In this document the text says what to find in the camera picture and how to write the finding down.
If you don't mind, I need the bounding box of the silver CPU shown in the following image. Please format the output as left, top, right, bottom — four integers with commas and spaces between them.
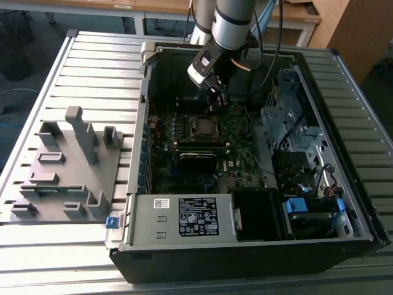
198, 120, 216, 136

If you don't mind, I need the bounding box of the metal socket cover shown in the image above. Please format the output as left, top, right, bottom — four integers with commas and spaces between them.
190, 115, 222, 141

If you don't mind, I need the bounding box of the CPU socket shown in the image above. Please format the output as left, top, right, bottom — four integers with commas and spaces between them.
190, 114, 224, 143

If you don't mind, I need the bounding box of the black RAM slot bank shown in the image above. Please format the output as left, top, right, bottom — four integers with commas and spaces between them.
177, 138, 230, 152

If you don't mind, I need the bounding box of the metal drive cage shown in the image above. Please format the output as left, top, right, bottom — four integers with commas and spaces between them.
260, 60, 332, 154

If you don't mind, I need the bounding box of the green motherboard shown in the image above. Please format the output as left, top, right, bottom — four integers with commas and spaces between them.
143, 93, 279, 195

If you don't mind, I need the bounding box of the black graphics card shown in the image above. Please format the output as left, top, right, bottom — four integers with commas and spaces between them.
178, 151, 219, 179

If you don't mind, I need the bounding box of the chipset heatsink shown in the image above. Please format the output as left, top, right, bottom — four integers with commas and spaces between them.
218, 176, 237, 192

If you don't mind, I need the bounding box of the wooden cabinet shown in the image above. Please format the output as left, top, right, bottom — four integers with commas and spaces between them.
308, 0, 393, 85

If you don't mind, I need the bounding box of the blue disk carrier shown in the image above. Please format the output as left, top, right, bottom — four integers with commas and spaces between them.
284, 197, 309, 214

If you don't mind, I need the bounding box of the grey power supply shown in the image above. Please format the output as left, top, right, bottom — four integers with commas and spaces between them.
121, 193, 243, 246

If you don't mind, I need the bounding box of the black hard disk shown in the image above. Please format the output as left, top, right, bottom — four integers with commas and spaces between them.
288, 211, 336, 240

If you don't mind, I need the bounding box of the grey parts rack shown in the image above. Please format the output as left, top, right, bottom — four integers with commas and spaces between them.
9, 106, 125, 222

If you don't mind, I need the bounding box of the black PC case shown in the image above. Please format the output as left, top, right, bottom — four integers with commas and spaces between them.
104, 39, 392, 285

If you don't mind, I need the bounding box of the green RAM stick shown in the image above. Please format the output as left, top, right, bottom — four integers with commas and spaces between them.
35, 187, 70, 195

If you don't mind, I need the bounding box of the black office chair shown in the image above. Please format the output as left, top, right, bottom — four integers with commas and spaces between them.
0, 9, 35, 82

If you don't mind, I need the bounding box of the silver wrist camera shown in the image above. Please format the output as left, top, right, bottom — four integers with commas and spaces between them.
187, 45, 222, 85

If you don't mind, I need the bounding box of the black looped case cable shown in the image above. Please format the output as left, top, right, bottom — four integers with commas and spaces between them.
249, 66, 276, 107

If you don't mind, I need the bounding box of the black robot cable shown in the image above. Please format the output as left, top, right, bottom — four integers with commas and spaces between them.
220, 0, 285, 95
183, 0, 194, 44
253, 9, 265, 67

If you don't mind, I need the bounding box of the grey case handle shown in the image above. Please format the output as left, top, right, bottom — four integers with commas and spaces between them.
139, 41, 158, 74

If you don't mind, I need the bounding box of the black drive cable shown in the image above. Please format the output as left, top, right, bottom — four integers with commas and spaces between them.
278, 112, 305, 152

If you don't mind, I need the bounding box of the red twisted wire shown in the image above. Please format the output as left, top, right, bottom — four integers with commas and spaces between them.
149, 97, 163, 136

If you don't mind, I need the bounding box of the wooden desk white frame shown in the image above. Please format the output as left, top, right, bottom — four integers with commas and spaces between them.
0, 0, 145, 34
134, 0, 322, 47

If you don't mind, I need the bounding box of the coloured wire bundle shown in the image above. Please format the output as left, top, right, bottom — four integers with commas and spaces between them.
314, 163, 343, 199

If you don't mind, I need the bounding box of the blue floor cable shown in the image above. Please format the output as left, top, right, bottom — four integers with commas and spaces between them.
0, 87, 41, 127

